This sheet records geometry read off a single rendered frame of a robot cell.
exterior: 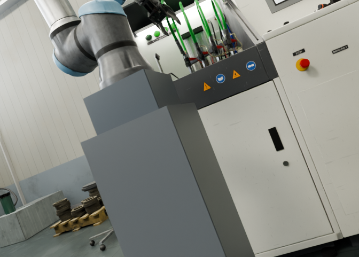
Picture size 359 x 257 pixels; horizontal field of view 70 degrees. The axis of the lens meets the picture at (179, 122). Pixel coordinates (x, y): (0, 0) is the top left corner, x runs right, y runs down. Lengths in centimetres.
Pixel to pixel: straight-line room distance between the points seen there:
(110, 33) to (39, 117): 502
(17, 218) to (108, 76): 421
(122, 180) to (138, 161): 6
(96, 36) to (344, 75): 94
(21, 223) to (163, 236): 422
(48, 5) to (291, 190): 110
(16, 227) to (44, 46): 312
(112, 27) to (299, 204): 99
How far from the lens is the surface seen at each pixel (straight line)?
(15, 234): 490
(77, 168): 523
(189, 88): 114
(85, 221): 360
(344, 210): 129
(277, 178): 119
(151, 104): 58
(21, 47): 595
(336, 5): 127
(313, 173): 121
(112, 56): 66
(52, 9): 85
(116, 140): 59
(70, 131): 518
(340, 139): 122
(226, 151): 114
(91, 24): 71
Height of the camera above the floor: 75
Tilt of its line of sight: 1 degrees up
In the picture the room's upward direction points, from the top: 21 degrees counter-clockwise
